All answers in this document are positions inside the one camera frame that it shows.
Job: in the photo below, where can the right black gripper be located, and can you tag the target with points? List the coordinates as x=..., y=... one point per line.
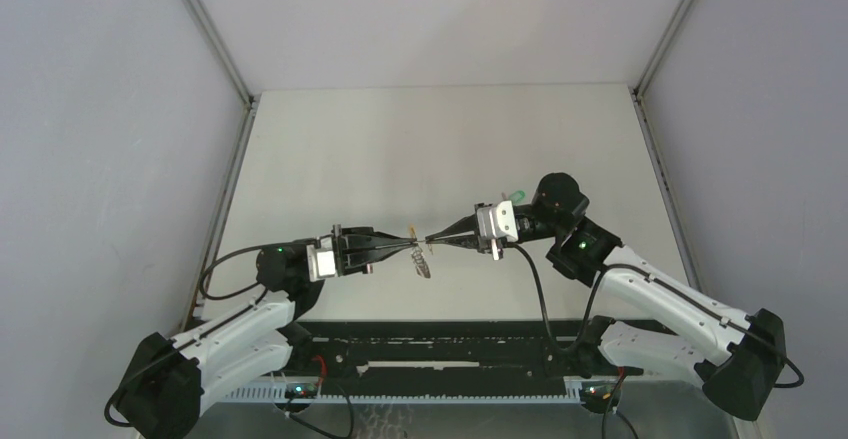
x=454, y=236

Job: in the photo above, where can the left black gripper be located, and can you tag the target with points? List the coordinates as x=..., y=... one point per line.
x=355, y=248

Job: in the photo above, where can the large keyring with yellow grip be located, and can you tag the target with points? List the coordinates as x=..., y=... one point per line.
x=417, y=255

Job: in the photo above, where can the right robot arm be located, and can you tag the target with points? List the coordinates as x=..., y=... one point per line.
x=734, y=357

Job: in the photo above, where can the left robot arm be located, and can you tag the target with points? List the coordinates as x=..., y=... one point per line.
x=170, y=382

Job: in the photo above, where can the key with green tag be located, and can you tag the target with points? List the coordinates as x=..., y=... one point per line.
x=515, y=197

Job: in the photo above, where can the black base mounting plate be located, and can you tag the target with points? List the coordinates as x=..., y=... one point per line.
x=448, y=383

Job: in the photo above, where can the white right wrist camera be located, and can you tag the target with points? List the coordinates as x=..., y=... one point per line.
x=496, y=227

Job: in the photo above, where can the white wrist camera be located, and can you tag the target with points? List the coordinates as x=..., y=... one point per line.
x=322, y=261
x=496, y=227

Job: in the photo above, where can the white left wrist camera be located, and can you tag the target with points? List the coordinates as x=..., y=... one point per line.
x=322, y=261

